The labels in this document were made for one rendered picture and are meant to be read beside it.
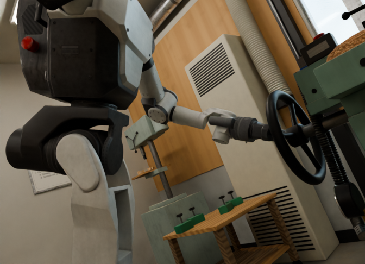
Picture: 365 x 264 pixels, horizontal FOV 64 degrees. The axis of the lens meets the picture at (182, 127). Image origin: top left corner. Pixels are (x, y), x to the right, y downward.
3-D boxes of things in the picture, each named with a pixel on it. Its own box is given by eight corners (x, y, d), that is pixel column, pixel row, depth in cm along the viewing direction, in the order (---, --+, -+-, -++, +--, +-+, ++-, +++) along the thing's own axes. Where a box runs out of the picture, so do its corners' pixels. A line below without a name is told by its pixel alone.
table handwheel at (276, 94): (246, 90, 78) (289, 196, 71) (319, 48, 66) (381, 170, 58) (288, 98, 100) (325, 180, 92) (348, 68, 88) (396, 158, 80)
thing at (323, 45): (310, 75, 86) (302, 58, 87) (348, 54, 79) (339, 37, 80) (295, 72, 76) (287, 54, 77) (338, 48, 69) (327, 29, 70)
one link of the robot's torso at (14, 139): (-2, 170, 73) (8, 100, 74) (34, 169, 85) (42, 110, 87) (101, 179, 67) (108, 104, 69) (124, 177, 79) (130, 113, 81)
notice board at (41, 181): (94, 177, 325) (82, 139, 334) (95, 177, 324) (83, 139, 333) (33, 194, 281) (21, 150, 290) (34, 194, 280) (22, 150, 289)
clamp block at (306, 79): (322, 104, 86) (308, 76, 88) (371, 81, 78) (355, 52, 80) (307, 105, 75) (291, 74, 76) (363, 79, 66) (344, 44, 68)
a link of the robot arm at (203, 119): (231, 138, 113) (198, 130, 117) (237, 117, 115) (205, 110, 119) (230, 133, 107) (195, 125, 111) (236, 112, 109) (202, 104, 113)
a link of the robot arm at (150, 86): (143, 121, 119) (123, 75, 104) (156, 102, 127) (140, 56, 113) (167, 124, 114) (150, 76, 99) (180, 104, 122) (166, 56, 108)
